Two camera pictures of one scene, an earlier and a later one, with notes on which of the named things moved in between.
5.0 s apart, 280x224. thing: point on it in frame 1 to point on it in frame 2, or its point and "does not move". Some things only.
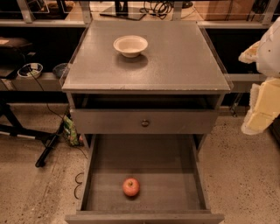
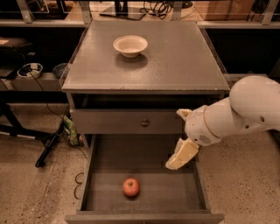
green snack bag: (70, 131) does not move
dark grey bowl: (59, 70) does not move
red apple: (130, 186) does not move
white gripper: (269, 53) to (197, 124)
